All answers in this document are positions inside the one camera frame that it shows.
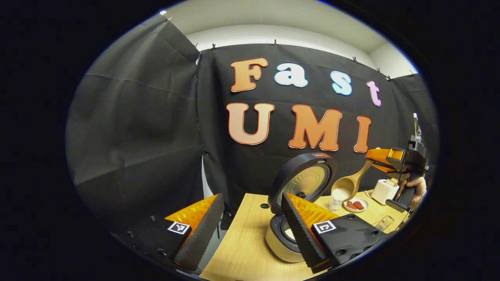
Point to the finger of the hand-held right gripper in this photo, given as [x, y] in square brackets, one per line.
[384, 154]
[386, 167]

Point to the white plate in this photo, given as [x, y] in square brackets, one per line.
[364, 201]

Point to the spoonful of white rice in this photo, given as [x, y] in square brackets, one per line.
[340, 194]

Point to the red meat piece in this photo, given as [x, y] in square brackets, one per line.
[351, 205]
[359, 205]

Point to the black backdrop cloth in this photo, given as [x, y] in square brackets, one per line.
[136, 117]

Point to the white rice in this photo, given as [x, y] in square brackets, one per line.
[290, 234]

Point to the dark grey rice cooker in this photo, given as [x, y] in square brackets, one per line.
[275, 242]

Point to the toast slice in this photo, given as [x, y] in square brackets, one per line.
[390, 182]

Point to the white toaster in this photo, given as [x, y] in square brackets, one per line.
[383, 193]

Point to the small clear bottle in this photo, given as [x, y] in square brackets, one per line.
[334, 205]

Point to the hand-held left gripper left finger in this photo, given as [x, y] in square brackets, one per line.
[203, 234]

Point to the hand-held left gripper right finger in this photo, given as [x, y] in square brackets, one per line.
[302, 230]

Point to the row of small backdrop clips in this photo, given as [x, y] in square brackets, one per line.
[275, 41]

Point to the wooden spoon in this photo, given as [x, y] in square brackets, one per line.
[351, 183]

